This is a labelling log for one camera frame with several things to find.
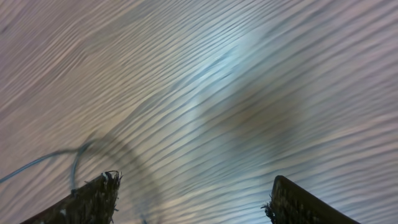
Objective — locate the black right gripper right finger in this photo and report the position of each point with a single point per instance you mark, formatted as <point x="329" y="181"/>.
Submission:
<point x="291" y="204"/>

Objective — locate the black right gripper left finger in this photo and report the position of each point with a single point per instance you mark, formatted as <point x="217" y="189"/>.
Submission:
<point x="93" y="203"/>

